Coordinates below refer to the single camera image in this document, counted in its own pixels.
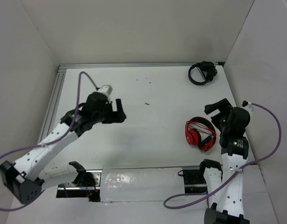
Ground aluminium table frame rail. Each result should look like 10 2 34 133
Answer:
57 61 225 70

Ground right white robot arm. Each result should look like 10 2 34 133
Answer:
198 98 251 224

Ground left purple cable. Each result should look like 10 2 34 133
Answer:
0 71 100 212

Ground white taped cover sheet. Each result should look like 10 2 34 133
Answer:
100 168 185 203

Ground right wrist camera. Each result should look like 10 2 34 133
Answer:
242 100 253 112

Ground black headphones in corner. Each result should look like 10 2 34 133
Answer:
188 61 217 86

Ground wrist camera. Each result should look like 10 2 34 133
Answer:
242 100 253 112
97 85 113 97

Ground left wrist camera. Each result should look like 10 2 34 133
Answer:
97 85 113 97

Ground red black headphones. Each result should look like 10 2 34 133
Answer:
185 117 216 152

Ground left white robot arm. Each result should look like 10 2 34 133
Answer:
0 91 126 205

